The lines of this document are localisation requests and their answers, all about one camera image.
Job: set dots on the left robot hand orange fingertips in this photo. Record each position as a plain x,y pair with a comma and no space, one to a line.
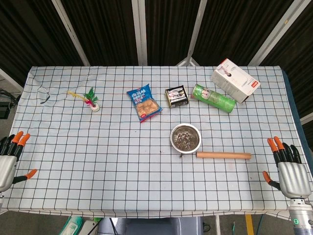
7,169

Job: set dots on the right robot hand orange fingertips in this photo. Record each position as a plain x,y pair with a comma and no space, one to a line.
293,178

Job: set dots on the wooden stick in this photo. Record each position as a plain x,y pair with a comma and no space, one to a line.
223,155

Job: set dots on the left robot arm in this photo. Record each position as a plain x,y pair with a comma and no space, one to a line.
1,200

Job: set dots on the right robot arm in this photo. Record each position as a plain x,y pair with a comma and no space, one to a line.
299,215

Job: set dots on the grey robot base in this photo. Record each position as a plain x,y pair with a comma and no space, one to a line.
151,226

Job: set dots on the stainless steel bowl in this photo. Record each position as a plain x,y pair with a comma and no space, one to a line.
198,145

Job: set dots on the black equipment box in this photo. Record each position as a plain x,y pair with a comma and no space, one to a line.
5,107

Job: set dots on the blue table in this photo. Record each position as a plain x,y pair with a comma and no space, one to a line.
294,102

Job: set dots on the crumpled clear plastic scrap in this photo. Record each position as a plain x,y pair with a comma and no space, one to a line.
44,100

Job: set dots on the green wet wipes pack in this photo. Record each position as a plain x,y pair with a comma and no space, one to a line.
71,226

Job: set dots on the white black-checked tablecloth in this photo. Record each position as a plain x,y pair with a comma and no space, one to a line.
97,159

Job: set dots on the colourful feather shuttlecock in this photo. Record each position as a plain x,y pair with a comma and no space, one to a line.
94,105

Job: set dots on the green chips tube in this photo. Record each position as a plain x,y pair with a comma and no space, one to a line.
215,98

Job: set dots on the dark nut shell debris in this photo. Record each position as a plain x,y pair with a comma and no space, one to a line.
181,155

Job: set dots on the crushed nut pieces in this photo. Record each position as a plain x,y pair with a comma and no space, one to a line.
184,140

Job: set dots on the white carton box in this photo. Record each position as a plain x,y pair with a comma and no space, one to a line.
234,78

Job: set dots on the dark rectangular tin can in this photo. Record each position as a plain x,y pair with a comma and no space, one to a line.
176,96

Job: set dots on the blue snack bag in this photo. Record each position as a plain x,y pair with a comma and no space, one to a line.
144,102

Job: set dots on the white partition post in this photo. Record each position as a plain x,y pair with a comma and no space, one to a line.
71,31
306,120
195,31
276,34
140,31
9,79

